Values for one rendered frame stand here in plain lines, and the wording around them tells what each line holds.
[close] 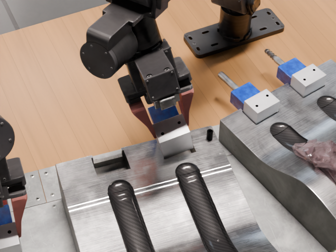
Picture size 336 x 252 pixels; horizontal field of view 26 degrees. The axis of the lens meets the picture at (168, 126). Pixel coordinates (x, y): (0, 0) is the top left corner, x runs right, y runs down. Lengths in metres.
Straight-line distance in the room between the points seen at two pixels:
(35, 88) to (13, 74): 0.06
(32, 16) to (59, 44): 1.33
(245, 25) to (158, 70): 0.49
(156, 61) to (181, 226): 0.25
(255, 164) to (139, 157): 0.20
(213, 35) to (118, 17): 0.51
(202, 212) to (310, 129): 0.27
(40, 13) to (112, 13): 1.83
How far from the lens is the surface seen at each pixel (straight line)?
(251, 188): 1.23
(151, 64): 1.00
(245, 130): 1.23
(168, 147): 1.12
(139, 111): 1.06
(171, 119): 1.12
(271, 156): 1.20
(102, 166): 1.17
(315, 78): 1.30
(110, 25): 0.97
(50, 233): 1.18
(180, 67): 1.08
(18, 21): 2.79
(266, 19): 1.51
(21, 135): 1.32
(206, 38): 1.46
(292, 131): 1.25
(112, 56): 0.96
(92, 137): 1.30
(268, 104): 1.24
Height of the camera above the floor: 1.78
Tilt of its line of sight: 49 degrees down
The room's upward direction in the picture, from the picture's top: straight up
